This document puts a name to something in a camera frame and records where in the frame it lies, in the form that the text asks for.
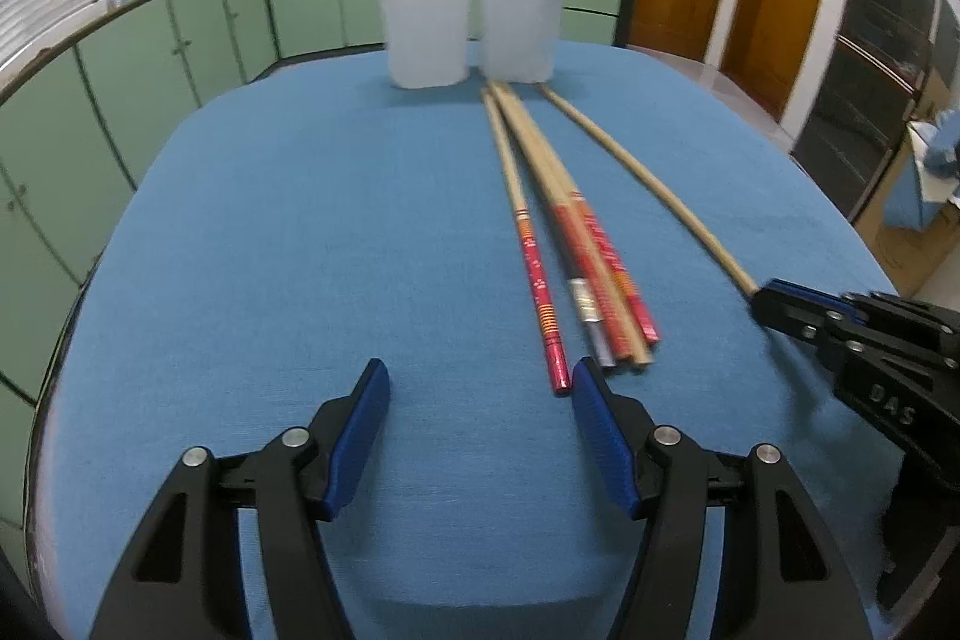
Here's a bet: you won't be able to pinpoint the plain bamboo chopstick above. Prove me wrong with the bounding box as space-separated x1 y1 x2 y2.
537 83 760 301

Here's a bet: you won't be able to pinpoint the green lower kitchen cabinets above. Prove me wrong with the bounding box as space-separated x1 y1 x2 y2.
0 0 646 528

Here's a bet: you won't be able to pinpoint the blue white cloth pile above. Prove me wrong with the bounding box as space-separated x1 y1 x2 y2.
882 107 958 232

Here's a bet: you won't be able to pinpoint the wooden chopstick bundle piece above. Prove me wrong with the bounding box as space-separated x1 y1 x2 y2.
480 88 571 396

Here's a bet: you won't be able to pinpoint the black glass cabinet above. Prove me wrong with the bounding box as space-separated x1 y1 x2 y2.
793 0 958 221

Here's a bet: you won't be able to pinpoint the blue table mat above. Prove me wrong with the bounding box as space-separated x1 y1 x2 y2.
34 42 901 638

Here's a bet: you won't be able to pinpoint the right white plastic cup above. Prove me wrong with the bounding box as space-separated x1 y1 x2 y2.
480 0 563 85

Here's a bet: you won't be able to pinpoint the white plastic cup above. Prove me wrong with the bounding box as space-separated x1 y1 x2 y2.
480 0 563 85
379 0 469 89

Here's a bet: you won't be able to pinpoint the left white plastic cup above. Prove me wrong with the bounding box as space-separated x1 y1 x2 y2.
379 0 469 89

